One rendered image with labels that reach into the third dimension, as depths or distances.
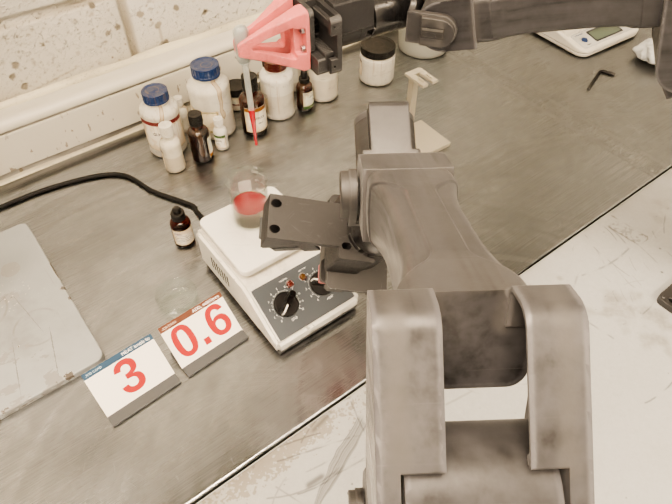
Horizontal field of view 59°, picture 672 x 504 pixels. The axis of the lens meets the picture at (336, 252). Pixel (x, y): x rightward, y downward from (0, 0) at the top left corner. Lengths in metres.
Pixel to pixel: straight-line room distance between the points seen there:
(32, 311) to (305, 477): 0.43
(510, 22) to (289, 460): 0.53
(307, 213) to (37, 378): 0.42
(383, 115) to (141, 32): 0.66
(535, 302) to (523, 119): 0.91
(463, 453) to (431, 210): 0.15
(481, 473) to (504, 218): 0.71
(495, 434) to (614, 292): 0.64
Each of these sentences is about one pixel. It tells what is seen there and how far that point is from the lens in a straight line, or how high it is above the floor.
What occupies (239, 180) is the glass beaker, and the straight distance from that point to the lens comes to 0.78.
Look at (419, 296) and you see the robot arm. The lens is 0.26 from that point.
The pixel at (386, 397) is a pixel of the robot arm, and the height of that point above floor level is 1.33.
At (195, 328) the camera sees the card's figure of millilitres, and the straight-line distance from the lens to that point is 0.78.
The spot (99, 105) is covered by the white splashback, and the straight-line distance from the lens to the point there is 1.09.
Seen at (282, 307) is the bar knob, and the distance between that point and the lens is 0.73.
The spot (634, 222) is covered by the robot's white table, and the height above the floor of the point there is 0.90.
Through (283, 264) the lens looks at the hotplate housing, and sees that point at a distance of 0.77.
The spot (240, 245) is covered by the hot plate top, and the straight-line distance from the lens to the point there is 0.77.
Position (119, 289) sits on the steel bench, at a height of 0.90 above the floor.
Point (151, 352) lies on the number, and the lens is 0.77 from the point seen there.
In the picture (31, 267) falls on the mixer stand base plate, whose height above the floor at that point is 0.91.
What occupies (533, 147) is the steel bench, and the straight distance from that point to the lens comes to 1.10.
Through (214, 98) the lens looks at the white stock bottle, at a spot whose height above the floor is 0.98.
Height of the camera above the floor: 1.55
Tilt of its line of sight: 48 degrees down
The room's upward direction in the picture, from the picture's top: straight up
